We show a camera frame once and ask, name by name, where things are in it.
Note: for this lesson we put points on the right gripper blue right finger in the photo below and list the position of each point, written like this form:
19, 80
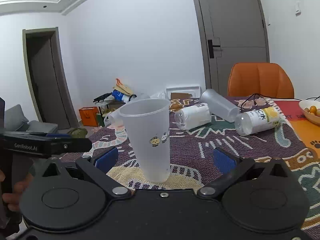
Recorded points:
224, 161

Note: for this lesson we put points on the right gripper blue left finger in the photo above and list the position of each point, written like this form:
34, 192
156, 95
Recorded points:
106, 160

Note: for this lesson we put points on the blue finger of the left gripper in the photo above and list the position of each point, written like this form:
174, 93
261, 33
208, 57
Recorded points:
57, 135

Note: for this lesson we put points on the frosted plastic cup with sticker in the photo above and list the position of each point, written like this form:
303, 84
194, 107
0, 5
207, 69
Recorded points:
147, 125

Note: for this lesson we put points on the frosted cup lying left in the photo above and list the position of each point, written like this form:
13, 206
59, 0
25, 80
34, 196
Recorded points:
114, 118

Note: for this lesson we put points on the frosted tall plastic cup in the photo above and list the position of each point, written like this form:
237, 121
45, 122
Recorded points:
219, 106

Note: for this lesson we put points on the person's left hand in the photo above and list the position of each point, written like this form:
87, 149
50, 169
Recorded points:
13, 199

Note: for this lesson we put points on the grey sofa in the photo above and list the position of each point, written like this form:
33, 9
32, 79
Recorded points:
15, 121

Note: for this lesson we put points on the patterned woven table cloth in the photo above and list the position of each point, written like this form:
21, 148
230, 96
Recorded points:
296, 140

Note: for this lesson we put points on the orange shopping bag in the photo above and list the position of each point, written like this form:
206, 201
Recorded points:
88, 116

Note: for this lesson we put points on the lemon label water bottle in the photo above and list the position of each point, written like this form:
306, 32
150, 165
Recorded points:
256, 121

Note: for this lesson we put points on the black cluttered shelf rack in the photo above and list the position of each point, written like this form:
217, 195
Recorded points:
109, 102

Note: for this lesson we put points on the white labelled clear bottle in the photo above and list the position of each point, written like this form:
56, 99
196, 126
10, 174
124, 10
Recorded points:
193, 116

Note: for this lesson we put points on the orange leather chair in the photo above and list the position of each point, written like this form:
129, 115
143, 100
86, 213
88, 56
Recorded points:
267, 79

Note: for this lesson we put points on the white fruit bowl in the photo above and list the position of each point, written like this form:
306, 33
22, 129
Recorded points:
310, 109

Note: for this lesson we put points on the grey door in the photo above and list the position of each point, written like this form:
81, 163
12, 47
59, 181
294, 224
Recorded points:
240, 26

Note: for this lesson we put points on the black door handle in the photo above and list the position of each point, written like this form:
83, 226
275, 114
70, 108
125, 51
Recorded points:
214, 48

